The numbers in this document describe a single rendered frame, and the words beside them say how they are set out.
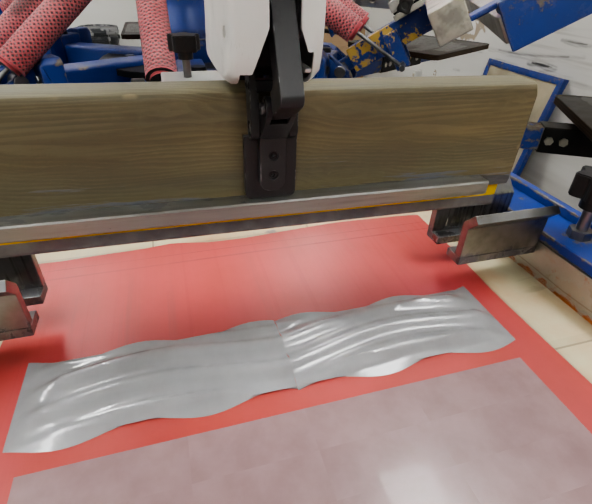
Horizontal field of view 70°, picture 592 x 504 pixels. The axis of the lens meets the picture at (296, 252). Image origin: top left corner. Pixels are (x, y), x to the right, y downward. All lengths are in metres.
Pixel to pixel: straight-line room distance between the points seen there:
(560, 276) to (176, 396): 0.34
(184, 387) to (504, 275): 0.31
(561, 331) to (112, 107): 0.36
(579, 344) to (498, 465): 0.14
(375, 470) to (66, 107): 0.26
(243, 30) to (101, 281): 0.28
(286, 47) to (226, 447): 0.22
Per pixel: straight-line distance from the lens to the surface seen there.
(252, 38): 0.21
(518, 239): 0.43
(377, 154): 0.29
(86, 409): 0.32
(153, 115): 0.25
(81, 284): 0.42
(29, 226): 0.27
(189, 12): 1.07
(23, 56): 0.91
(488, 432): 0.31
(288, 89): 0.21
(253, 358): 0.32
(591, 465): 0.33
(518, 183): 0.52
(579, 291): 0.43
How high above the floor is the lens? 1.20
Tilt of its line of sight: 34 degrees down
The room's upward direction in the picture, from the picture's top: 2 degrees clockwise
